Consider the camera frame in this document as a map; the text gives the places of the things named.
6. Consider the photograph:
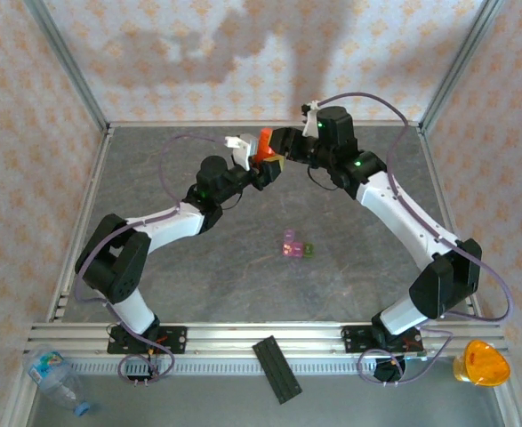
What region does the orange pill bottle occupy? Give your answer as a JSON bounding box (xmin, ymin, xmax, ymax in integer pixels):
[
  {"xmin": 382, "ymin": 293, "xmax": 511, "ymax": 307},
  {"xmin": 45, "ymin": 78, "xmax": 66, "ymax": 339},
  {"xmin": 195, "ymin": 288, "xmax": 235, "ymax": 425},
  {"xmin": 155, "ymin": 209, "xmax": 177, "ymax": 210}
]
[{"xmin": 252, "ymin": 127, "xmax": 284, "ymax": 165}]

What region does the pink and green pill organizer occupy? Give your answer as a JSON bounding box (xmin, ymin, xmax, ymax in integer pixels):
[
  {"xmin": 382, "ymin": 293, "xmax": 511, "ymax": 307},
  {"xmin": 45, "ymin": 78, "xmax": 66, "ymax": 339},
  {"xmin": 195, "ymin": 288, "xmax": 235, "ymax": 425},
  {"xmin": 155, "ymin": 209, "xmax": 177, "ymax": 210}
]
[{"xmin": 280, "ymin": 229, "xmax": 317, "ymax": 260}]

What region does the black connector box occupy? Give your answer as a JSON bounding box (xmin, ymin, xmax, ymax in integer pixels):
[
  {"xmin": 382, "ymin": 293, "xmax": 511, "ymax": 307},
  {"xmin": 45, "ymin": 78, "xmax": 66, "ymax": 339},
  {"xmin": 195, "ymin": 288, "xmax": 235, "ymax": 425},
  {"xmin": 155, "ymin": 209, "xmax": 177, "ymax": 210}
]
[
  {"xmin": 373, "ymin": 358, "xmax": 406, "ymax": 383},
  {"xmin": 125, "ymin": 355, "xmax": 155, "ymax": 383}
]

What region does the clear plastic water bottle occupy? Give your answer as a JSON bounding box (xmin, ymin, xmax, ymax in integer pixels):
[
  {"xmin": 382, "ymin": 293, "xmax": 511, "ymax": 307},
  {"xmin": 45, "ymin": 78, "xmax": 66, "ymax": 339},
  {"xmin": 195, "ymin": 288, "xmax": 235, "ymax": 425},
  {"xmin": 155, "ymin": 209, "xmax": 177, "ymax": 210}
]
[{"xmin": 22, "ymin": 344, "xmax": 93, "ymax": 418}]

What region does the orange translucent cup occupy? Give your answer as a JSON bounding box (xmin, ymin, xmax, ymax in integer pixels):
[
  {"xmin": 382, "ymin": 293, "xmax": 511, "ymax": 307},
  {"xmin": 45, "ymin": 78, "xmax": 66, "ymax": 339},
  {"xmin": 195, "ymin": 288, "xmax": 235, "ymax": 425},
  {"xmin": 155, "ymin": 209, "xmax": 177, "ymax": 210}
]
[{"xmin": 452, "ymin": 339, "xmax": 511, "ymax": 387}]

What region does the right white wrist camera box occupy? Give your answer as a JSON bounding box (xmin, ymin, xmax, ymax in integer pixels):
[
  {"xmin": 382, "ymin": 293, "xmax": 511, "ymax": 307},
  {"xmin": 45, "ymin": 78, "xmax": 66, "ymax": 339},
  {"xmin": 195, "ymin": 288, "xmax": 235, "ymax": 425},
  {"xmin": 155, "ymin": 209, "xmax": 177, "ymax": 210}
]
[{"xmin": 301, "ymin": 100, "xmax": 322, "ymax": 138}]

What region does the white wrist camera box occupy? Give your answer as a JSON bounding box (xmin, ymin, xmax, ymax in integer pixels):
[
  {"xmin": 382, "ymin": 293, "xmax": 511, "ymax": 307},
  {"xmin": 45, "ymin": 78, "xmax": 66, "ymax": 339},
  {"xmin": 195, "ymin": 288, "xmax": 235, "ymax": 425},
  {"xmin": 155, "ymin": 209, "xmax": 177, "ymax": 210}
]
[
  {"xmin": 224, "ymin": 134, "xmax": 261, "ymax": 173},
  {"xmin": 301, "ymin": 100, "xmax": 322, "ymax": 138}
]

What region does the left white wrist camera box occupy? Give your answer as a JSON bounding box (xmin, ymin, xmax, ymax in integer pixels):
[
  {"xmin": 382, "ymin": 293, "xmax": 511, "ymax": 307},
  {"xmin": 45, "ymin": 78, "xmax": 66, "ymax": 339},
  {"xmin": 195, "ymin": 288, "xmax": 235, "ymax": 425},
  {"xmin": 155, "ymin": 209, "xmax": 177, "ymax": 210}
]
[{"xmin": 224, "ymin": 134, "xmax": 261, "ymax": 173}]

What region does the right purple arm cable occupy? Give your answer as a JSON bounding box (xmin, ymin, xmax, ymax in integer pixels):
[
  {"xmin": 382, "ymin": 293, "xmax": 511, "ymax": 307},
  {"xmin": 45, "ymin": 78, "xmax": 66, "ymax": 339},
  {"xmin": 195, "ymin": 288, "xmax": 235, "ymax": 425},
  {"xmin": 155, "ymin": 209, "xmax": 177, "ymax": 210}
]
[{"xmin": 317, "ymin": 92, "xmax": 516, "ymax": 386}]

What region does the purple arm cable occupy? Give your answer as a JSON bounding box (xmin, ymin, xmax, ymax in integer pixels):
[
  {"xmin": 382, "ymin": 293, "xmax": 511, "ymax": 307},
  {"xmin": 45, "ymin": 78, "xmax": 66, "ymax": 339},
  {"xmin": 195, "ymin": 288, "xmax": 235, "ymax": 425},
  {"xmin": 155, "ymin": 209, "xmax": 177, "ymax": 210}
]
[
  {"xmin": 73, "ymin": 134, "xmax": 229, "ymax": 384},
  {"xmin": 317, "ymin": 92, "xmax": 516, "ymax": 386}
]

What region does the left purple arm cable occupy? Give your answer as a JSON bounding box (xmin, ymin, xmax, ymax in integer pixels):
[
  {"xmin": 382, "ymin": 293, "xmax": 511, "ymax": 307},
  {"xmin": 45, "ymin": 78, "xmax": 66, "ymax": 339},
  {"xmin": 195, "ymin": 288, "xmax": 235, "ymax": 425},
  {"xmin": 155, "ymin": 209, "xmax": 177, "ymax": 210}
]
[{"xmin": 73, "ymin": 134, "xmax": 229, "ymax": 384}]

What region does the aluminium table end rail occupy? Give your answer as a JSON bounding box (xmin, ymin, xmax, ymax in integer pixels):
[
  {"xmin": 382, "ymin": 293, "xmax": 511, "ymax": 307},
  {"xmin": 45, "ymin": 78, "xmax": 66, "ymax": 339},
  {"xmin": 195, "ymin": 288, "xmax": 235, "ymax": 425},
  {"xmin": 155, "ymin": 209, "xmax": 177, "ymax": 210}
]
[{"xmin": 107, "ymin": 119, "xmax": 424, "ymax": 130}]

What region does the aluminium table side rail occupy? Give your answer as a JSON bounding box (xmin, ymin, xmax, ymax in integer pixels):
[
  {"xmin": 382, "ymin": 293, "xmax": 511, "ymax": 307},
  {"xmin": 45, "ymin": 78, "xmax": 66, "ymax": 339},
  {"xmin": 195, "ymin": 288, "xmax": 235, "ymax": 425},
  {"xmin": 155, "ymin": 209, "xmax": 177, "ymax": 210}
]
[
  {"xmin": 46, "ymin": 126, "xmax": 115, "ymax": 324},
  {"xmin": 418, "ymin": 126, "xmax": 484, "ymax": 321}
]

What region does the aluminium frame post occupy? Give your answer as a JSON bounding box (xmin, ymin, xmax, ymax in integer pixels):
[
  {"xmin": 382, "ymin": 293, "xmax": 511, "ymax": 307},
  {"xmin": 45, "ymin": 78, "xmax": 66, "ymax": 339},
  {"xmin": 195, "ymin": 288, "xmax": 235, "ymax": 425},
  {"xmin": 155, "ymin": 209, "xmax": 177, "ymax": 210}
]
[
  {"xmin": 24, "ymin": 0, "xmax": 110, "ymax": 130},
  {"xmin": 420, "ymin": 0, "xmax": 509, "ymax": 133}
]

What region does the long aluminium base rail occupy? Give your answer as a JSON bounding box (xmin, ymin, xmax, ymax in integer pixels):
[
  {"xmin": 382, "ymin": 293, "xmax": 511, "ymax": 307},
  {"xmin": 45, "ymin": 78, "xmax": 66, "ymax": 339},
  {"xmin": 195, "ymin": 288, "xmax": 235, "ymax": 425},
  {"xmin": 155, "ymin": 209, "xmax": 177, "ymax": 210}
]
[{"xmin": 24, "ymin": 320, "xmax": 509, "ymax": 357}]

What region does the left black mount plate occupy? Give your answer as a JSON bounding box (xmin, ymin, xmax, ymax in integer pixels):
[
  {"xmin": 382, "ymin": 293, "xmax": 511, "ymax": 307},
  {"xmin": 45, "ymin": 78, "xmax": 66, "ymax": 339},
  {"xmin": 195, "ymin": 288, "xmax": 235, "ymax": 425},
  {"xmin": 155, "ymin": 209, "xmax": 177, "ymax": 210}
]
[{"xmin": 107, "ymin": 326, "xmax": 188, "ymax": 356}]

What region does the black mount plate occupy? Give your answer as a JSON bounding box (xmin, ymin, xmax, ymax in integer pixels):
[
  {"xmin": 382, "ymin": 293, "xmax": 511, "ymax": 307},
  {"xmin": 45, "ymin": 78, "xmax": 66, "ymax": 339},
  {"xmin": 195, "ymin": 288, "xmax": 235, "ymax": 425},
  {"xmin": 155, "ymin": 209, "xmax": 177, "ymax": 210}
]
[
  {"xmin": 107, "ymin": 326, "xmax": 188, "ymax": 356},
  {"xmin": 341, "ymin": 324, "xmax": 424, "ymax": 356}
]

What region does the right black mount plate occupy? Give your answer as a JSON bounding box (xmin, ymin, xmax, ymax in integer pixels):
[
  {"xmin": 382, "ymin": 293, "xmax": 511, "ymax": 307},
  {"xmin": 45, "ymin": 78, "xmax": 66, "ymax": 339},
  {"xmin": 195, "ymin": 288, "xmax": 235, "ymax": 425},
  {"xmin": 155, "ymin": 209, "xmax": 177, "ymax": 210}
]
[{"xmin": 341, "ymin": 324, "xmax": 424, "ymax": 356}]

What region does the slotted white cable duct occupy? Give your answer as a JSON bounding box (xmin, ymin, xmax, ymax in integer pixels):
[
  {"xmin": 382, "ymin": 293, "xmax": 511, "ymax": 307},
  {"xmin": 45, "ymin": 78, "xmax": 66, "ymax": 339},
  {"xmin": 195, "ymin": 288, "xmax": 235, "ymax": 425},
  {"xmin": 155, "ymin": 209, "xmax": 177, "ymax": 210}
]
[{"xmin": 67, "ymin": 359, "xmax": 380, "ymax": 377}]

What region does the black rail piece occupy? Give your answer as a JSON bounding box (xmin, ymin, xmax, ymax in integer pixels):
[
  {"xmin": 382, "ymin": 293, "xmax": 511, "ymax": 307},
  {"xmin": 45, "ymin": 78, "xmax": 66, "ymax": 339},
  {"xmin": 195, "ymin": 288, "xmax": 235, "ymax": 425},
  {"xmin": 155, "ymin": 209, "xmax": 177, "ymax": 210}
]
[{"xmin": 252, "ymin": 335, "xmax": 303, "ymax": 405}]

